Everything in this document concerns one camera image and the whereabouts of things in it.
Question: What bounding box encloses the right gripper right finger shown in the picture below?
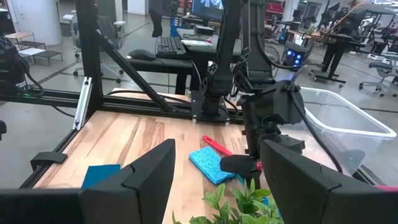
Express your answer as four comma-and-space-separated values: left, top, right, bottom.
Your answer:
260, 139, 355, 224

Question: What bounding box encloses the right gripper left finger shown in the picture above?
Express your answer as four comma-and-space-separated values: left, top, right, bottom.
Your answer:
81, 139, 177, 224

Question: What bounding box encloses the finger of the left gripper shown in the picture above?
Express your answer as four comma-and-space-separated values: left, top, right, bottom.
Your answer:
243, 169, 262, 189

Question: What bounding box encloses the red dish brush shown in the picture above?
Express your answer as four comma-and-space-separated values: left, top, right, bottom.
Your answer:
201, 134, 264, 171

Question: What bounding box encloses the blue scrub sponge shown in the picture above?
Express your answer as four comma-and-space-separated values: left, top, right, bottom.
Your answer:
81, 164, 122, 190
188, 146, 237, 185

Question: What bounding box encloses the green plant in white pot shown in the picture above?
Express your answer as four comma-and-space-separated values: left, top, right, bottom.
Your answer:
171, 179, 285, 224

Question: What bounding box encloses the black computer with blue lights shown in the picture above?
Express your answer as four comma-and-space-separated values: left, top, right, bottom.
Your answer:
280, 41, 309, 68

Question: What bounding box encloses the clear rectangular plastic bin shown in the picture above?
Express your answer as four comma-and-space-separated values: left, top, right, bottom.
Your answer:
279, 86, 398, 187

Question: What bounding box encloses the white paper pad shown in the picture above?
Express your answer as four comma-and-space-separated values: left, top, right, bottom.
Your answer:
180, 39, 214, 49

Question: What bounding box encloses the grey computer desk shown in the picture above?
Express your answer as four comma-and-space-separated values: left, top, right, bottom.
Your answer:
126, 27, 244, 96

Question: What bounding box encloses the black standing desk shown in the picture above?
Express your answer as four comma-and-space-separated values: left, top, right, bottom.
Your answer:
287, 29, 368, 88

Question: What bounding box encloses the small black box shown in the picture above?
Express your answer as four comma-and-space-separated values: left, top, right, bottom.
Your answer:
194, 24, 215, 37

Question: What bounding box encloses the black backlit keyboard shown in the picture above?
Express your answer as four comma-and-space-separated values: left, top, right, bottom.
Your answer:
154, 35, 188, 60

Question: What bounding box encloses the black computer monitor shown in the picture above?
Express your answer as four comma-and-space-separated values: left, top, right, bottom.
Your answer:
190, 0, 225, 23

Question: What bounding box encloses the black computer mouse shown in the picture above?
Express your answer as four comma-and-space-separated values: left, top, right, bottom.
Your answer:
126, 49, 157, 62

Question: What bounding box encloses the grey office chair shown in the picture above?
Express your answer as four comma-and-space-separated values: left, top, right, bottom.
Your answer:
62, 14, 128, 85
359, 60, 398, 98

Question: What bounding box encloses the person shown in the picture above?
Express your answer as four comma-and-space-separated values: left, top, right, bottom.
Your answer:
148, 0, 165, 38

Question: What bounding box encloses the low metal table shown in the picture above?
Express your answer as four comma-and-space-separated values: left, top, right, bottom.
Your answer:
4, 30, 35, 50
18, 48, 63, 67

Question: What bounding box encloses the white round column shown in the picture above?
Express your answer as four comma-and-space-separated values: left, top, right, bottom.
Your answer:
6, 0, 63, 46

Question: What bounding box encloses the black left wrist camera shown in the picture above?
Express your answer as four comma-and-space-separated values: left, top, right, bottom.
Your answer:
266, 79, 308, 126

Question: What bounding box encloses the black left wrist camera cable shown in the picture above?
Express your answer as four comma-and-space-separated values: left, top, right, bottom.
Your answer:
289, 65, 345, 175

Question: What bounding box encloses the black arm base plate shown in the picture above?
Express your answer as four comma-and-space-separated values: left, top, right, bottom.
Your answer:
190, 89, 231, 124

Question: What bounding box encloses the black frame clamp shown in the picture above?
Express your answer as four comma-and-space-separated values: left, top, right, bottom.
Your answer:
30, 151, 68, 171

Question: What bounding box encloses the black aluminium table frame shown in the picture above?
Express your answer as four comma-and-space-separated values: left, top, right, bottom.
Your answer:
0, 0, 246, 190

